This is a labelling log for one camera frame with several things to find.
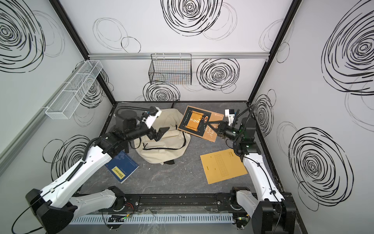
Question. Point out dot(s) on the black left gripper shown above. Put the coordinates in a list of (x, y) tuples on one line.
[(159, 134)]

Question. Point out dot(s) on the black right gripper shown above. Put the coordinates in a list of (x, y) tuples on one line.
[(224, 130)]

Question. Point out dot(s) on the cream canvas backpack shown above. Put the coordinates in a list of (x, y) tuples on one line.
[(171, 146)]

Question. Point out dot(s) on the brown black scroll book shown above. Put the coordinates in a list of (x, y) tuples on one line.
[(199, 122)]

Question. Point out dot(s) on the yellow grid exercise book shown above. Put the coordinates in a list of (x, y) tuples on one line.
[(222, 165)]

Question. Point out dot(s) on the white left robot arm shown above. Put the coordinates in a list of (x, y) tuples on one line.
[(55, 206)]

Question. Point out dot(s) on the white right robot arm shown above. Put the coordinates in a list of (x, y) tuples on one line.
[(270, 213)]

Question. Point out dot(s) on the dark blue book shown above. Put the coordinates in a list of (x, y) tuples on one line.
[(122, 166)]

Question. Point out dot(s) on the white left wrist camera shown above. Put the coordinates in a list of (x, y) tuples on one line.
[(149, 117)]

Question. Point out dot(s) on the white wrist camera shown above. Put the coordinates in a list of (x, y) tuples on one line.
[(149, 117), (230, 114)]

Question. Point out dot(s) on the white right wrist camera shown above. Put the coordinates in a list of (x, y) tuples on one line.
[(230, 114)]

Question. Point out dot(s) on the black wire basket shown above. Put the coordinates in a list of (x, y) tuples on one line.
[(171, 68)]

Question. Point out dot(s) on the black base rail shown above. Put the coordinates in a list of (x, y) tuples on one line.
[(137, 203)]

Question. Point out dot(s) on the white slotted cable duct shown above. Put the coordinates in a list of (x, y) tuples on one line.
[(117, 219)]

